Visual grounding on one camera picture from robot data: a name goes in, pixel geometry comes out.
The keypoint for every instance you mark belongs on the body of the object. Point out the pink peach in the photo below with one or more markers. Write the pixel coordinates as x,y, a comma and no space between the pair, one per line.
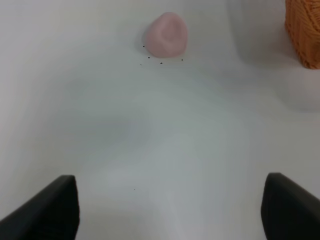
167,36

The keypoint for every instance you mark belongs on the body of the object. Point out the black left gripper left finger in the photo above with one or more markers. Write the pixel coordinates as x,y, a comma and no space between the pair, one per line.
52,214

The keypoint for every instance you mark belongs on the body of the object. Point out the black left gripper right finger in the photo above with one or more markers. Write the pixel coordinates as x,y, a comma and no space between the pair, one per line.
288,211

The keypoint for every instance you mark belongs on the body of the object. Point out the orange woven basket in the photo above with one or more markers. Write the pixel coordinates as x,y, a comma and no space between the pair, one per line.
302,23

